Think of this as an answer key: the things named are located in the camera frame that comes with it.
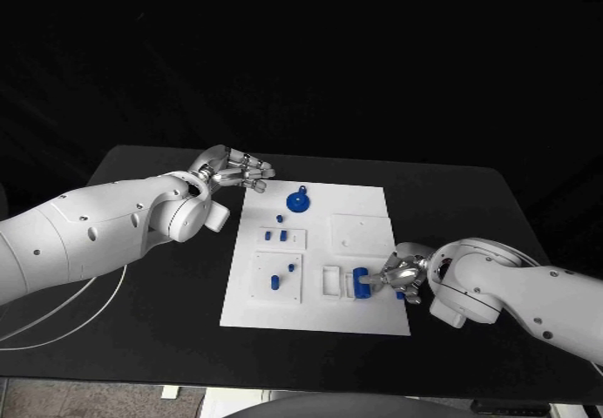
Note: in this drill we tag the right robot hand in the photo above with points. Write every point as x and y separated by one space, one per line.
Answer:
406 274

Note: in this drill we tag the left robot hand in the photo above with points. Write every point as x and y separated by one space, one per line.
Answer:
236 169

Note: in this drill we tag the long blue cylinder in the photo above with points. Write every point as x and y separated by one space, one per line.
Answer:
361 291

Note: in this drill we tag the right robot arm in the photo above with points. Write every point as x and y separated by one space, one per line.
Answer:
518 287

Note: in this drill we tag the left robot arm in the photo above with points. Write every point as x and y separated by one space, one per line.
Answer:
94 235

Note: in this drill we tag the white task board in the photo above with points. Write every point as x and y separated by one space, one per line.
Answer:
311 313

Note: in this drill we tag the blue gear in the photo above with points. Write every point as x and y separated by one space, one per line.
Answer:
298 201

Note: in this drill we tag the blue block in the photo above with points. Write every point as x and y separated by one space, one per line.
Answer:
283 235

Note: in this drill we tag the long blue peg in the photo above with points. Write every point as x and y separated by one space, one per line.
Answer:
275 282

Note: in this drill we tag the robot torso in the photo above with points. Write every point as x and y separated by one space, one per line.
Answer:
340 408

